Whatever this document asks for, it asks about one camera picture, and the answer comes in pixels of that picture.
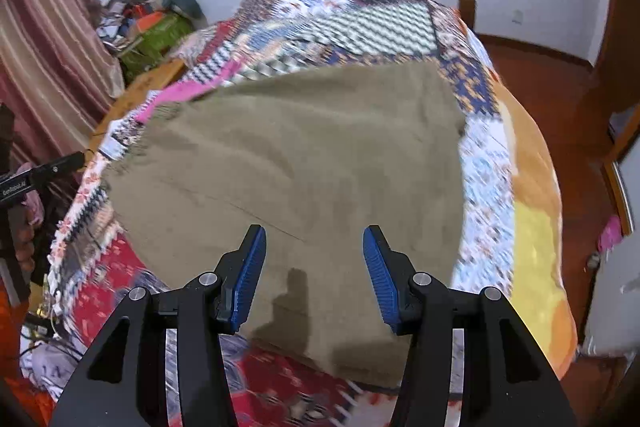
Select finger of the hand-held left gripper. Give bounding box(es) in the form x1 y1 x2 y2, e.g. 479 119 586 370
34 151 87 188

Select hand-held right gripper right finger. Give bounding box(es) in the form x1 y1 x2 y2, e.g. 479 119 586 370
362 224 574 427

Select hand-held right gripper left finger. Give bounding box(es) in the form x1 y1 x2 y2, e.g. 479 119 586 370
50 224 268 427

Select olive green pants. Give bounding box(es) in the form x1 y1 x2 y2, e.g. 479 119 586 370
100 59 469 391

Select person's left hand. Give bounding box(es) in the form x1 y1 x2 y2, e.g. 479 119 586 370
14 207 37 281

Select striped brown curtain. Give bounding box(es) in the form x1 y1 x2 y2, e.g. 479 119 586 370
0 0 127 190

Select pink cloth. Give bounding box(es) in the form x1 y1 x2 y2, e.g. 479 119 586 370
142 61 242 120

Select green fabric bag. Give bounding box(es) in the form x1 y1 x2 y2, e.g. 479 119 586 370
119 14 194 78

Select pile of clutter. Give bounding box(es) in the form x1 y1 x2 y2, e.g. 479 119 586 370
99 0 171 54

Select orange yellow blanket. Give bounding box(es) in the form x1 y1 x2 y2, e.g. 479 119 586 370
491 72 577 379

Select white printed cloth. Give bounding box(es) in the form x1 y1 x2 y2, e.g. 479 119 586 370
20 337 82 389

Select small pink object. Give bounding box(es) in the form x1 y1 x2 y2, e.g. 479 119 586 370
597 216 624 254

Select pale grey panel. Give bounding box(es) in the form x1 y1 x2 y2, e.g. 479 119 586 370
582 251 640 359

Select patchwork printed blanket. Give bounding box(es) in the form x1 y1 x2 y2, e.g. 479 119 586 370
45 0 522 427

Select brown wooden door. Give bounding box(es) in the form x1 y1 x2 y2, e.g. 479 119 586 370
595 0 640 74

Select black floor cable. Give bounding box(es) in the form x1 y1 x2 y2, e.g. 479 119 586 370
20 302 71 349

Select wooden bed post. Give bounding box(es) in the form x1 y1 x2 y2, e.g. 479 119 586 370
457 0 476 34

